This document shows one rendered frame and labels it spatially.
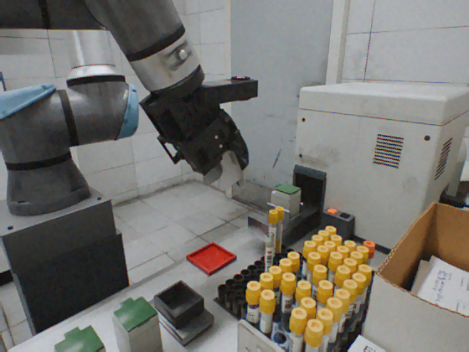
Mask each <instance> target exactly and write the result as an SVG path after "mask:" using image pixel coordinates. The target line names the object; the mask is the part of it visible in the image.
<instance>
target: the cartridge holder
mask: <svg viewBox="0 0 469 352"><path fill-rule="evenodd" d="M148 302H149V303H150V304H151V305H152V306H153V307H154V308H155V309H156V310H157V314H158V319H159V320H160V321H161V322H162V323H163V325H164V326H165V327H166V328H167V329H168V330H169V331H170V332H171V333H172V334H173V335H174V336H175V337H176V339H177V340H179V341H180V343H181V344H182V345H185V344H186V343H187V342H188V341H189V340H191V339H192V338H194V337H195V336H197V335H198V334H199V333H201V331H203V330H205V329H206V328H207V327H208V326H209V325H211V324H212V323H213V322H214V316H213V314H212V313H211V312H209V311H208V310H206V308H205V307H204V297H201V296H200V294H198V293H197V292H195V291H194V290H193V289H192V288H191V287H190V286H189V285H187V284H186V283H185V282H184V281H182V280H181V281H177V282H176V283H174V284H173V285H172V286H169V287H168V288H166V289H165V290H162V291H161V292H159V293H157V295H153V299H152V300H150V301H148Z"/></svg>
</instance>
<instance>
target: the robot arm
mask: <svg viewBox="0 0 469 352"><path fill-rule="evenodd" d="M0 29H50V30H63V34H64V39H65V43H66V46H67V52H68V55H69V58H70V63H71V73H70V75H69V76H68V77H67V78H66V80H65V81H66V85H67V87H68V89H67V90H58V91H57V90H56V86H55V84H54V83H47V84H42V85H33V86H27V87H24V88H20V89H16V90H12V91H5V92H0V150H1V153H2V156H3V161H4V162H5V165H6V167H7V171H8V186H7V197H6V202H7V205H8V208H9V212H10V213H11V214H14V215H22V216H28V215H45V214H48V213H51V212H55V211H57V210H58V211H60V210H63V209H65V208H68V207H70V206H73V205H75V204H78V203H79V202H80V201H83V200H84V199H85V198H86V197H87V196H88V195H90V188H89V185H88V183H87V181H86V179H85V178H84V175H83V174H82V173H81V172H80V170H79V168H78V167H77V166H76V164H75V162H74V160H73V157H72V155H71V151H70V148H71V147H75V146H79V145H89V144H94V143H99V142H107V141H111V140H114V141H117V140H118V139H123V138H127V137H131V136H133V135H134V134H135V133H136V132H137V128H138V123H139V105H140V106H141V107H142V109H143V110H144V112H145V113H146V115H147V117H148V118H149V120H150V121H151V122H152V124H153V126H154V127H155V128H156V129H157V131H158V133H159V135H158V137H157V139H158V141H159V143H160V144H161V145H162V146H163V148H164V151H166V153H167V155H168V156H169V157H170V159H171V160H172V161H173V163H174V164H176V163H178V162H180V161H181V160H184V159H185V160H186V162H187V163H188V164H189V165H190V166H191V168H192V169H193V171H195V172H197V173H200V174H202V175H203V181H204V183H205V184H207V185H210V184H212V183H213V182H214V181H216V180H218V179H219V182H218V187H219V190H221V191H225V190H226V189H227V188H228V187H229V186H232V185H233V184H236V185H238V186H240V187H241V186H243V185H244V183H245V180H246V176H247V172H248V164H249V151H248V148H247V145H246V144H245V140H244V138H243V137H242V136H241V134H240V130H239V129H238V128H237V126H236V125H235V123H234V121H233V119H232V117H231V116H230V115H229V114H228V112H226V111H225V110H224V109H221V108H220V104H224V103H229V102H233V101H248V100H250V98H256V97H257V96H258V80H251V79H250V77H249V76H243V75H239V76H233V77H231V79H228V80H210V81H204V71H203V70H202V68H201V65H200V64H199V57H198V55H197V53H196V52H195V50H194V48H193V44H192V42H191V41H190V39H189V36H188V33H187V31H186V30H185V27H184V26H183V21H182V20H181V18H180V17H179V15H178V10H177V9H176V8H175V6H174V4H173V0H0ZM108 31H110V33H111V34H112V36H113V39H114V40H115V41H116V42H117V44H118V46H119V48H120V49H121V50H122V53H123V54H124V55H125V56H126V58H127V61H128V63H129V64H130V66H131V67H132V69H133V71H135V73H136V75H137V77H138V79H139V81H140V82H141V83H142V85H143V87H144V88H145V89H146V90H148V91H149V93H150V94H149V95H148V96H147V97H145V98H144V99H142V100H141V101H140V102H139V101H138V96H137V89H136V88H135V86H134V85H133V84H131V83H126V77H125V75H124V74H123V73H121V71H119V70H118V69H117V68H116V64H115V61H114V56H113V53H112V45H111V40H110V35H109V32H108ZM165 143H169V144H171V145H173V147H174V149H175V150H176V153H175V156H174V157H173V156H172V155H171V153H170V151H168V149H167V147H166V146H165V145H164V144H165Z"/></svg>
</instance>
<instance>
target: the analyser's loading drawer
mask: <svg viewBox="0 0 469 352"><path fill-rule="evenodd" d="M276 207H278V206H275V205H273V204H268V206H267V215H264V216H262V217H261V218H259V219H257V218H256V217H254V216H252V215H248V233H249V234H251V235H252V236H254V237H256V238H259V239H261V240H263V241H264V242H265V233H266V232H268V230H269V222H268V214H269V210H274V209H275V208H276ZM320 208H321V201H320V200H318V199H314V198H312V197H307V196H305V195H303V196H302V197H301V200H300V209H299V215H296V216H294V217H292V218H291V212H290V211H289V210H286V209H284V213H285V214H284V220H283V221H282V233H281V234H282V235H283V234H284V233H285V232H286V231H289V230H290V229H291V228H293V227H294V226H297V225H299V224H300V223H302V222H303V221H304V220H307V218H309V217H310V216H312V215H314V214H316V213H317V212H318V211H319V210H320ZM290 218H291V219H290Z"/></svg>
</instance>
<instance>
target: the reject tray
mask: <svg viewBox="0 0 469 352"><path fill-rule="evenodd" d="M186 257H187V260H189V261H190V262H191V263H193V264H194V265H195V266H196V267H198V268H199V269H200V270H201V271H204V272H205V273H206V274H207V275H209V276H211V275H212V274H214V273H215V272H217V271H219V270H220V269H222V268H223V267H225V266H228V265H229V264H230V263H231V262H233V261H234V260H237V256H236V255H234V254H233V253H232V252H230V251H228V250H227V249H224V248H223V247H222V246H220V245H218V244H217V243H214V242H211V243H209V244H208V245H206V246H204V247H202V248H200V249H197V250H196V251H194V252H193V253H191V254H188V255H186Z"/></svg>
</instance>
